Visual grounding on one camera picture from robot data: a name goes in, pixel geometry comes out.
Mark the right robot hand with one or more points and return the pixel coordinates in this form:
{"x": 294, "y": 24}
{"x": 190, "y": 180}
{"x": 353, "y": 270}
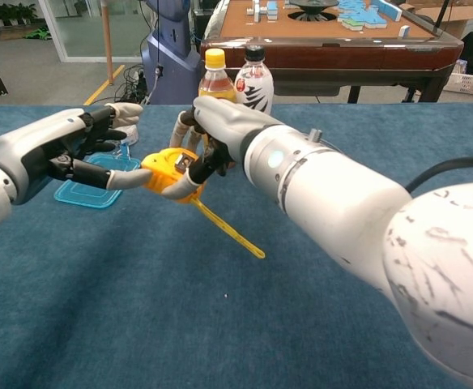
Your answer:
{"x": 228, "y": 121}

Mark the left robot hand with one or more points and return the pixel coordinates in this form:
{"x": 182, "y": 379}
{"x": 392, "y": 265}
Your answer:
{"x": 30, "y": 142}

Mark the yellow tape measure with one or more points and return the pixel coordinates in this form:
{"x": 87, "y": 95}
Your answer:
{"x": 161, "y": 166}

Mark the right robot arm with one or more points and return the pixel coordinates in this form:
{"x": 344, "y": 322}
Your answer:
{"x": 342, "y": 194}

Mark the yellow-cap tea bottle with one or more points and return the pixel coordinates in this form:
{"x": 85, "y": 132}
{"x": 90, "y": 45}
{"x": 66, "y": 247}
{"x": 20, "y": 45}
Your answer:
{"x": 216, "y": 81}

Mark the black-cap white drink bottle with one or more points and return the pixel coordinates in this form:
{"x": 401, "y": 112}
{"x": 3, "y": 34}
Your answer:
{"x": 256, "y": 89}

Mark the clear blue plastic lid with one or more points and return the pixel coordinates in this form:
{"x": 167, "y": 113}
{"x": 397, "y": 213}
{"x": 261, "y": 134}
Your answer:
{"x": 82, "y": 194}

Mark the green floor object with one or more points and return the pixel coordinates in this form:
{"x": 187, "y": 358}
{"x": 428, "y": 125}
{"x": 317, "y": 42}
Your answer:
{"x": 38, "y": 33}

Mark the mahjong tile cluster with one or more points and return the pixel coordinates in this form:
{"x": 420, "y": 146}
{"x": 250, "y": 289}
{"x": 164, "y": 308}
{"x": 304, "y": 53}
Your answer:
{"x": 262, "y": 11}

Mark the wooden pole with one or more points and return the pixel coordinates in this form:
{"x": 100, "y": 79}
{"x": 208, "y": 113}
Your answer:
{"x": 107, "y": 48}

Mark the row of potted plants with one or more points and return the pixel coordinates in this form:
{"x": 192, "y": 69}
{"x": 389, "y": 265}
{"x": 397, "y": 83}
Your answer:
{"x": 1, "y": 16}

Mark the brown mahjong table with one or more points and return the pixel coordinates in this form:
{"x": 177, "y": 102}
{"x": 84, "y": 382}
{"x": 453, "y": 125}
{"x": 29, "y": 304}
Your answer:
{"x": 342, "y": 52}

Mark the black mahjong table centre dish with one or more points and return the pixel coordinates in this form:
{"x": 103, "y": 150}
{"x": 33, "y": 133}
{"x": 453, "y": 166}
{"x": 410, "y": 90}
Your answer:
{"x": 313, "y": 8}

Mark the blue felt table mat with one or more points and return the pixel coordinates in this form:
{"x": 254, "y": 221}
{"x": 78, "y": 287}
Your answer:
{"x": 139, "y": 304}

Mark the white and blue mahjong tile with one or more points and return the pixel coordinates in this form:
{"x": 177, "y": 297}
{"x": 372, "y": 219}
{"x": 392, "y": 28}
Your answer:
{"x": 404, "y": 31}

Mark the white plastic basket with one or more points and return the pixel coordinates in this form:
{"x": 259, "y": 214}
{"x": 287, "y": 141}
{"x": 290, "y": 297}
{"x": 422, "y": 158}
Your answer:
{"x": 467, "y": 85}

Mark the blue machine pedestal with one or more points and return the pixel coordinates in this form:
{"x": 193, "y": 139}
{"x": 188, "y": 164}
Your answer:
{"x": 171, "y": 69}

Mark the mahjong tile wall pile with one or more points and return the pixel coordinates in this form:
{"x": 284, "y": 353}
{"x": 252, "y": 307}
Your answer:
{"x": 366, "y": 16}

